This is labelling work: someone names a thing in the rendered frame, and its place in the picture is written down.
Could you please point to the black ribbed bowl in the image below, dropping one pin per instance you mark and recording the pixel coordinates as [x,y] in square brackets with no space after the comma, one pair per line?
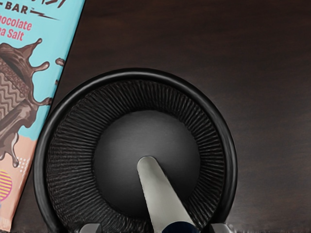
[73,150]

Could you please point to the teal chocolate bar carton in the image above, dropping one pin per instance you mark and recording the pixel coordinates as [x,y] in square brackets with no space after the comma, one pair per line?
[22,97]

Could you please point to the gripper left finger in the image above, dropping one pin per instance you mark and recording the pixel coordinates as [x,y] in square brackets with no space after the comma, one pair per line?
[91,228]

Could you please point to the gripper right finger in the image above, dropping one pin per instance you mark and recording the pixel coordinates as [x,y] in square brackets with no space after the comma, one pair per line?
[219,228]

